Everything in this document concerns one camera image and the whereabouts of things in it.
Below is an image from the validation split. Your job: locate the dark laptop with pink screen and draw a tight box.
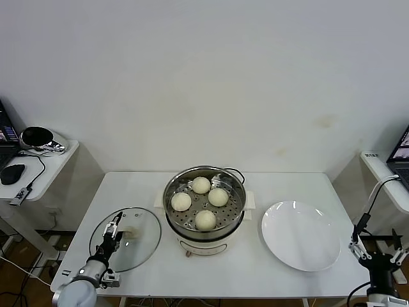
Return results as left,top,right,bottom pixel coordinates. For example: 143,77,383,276
385,124,409,189

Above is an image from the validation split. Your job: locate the black computer mouse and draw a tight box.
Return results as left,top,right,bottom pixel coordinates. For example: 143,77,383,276
0,163,26,185

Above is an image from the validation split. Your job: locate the grey USB hub with cable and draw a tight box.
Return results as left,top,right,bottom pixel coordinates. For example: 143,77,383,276
8,152,46,206

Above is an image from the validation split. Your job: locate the white steamed baozi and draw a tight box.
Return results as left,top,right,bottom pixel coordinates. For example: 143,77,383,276
171,192,192,212
208,187,229,207
192,176,212,194
194,210,217,231

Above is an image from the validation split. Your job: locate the white side table with mouse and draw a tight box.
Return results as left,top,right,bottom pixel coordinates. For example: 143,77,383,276
0,139,80,253

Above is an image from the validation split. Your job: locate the white cable with black adapter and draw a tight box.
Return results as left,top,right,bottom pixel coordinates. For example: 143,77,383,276
353,175,402,236

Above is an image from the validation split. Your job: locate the perforated steel steamer basket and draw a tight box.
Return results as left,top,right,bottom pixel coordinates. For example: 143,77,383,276
164,165,249,239

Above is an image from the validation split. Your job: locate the white side table with label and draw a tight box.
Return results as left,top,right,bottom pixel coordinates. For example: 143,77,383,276
360,150,409,285

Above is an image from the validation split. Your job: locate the black laptop with purple screen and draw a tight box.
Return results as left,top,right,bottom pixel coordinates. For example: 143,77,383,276
0,98,20,170

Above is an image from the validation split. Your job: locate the glass pot lid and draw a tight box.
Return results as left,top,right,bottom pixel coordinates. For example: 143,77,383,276
89,207,162,273

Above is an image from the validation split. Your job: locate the white round plate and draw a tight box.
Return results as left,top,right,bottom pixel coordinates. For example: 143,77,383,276
261,200,342,272

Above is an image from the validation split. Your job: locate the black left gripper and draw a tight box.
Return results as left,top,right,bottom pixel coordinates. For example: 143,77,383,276
94,210,126,260

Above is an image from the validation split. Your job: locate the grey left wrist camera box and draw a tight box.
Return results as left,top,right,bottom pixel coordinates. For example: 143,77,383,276
101,269,121,288

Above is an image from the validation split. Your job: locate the white floor cable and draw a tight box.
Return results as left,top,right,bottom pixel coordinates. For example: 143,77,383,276
0,255,52,286

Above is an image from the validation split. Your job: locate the steel steamer pot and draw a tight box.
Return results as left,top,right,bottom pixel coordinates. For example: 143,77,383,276
155,188,258,258

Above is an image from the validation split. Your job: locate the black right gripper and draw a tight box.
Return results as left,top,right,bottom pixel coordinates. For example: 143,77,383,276
348,225,405,290

